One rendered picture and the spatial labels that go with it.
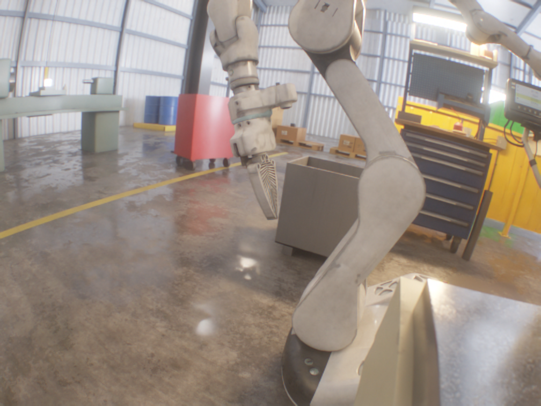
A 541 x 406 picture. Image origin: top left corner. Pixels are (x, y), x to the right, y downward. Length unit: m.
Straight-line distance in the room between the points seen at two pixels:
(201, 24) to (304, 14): 4.34
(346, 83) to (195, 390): 0.97
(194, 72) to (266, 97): 4.33
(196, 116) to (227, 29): 2.87
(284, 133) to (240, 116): 7.08
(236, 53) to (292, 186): 1.13
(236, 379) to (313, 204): 1.00
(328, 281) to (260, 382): 0.47
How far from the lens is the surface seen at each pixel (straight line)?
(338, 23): 0.66
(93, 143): 4.82
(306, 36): 0.66
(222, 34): 0.57
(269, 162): 0.55
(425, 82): 2.80
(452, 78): 2.84
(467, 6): 1.03
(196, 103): 3.38
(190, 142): 3.43
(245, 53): 0.54
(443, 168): 2.28
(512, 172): 3.75
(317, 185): 1.52
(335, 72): 0.67
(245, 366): 1.03
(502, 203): 3.76
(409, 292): 0.24
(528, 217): 3.99
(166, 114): 8.53
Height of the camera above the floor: 0.82
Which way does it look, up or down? 19 degrees down
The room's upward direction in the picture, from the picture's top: 8 degrees clockwise
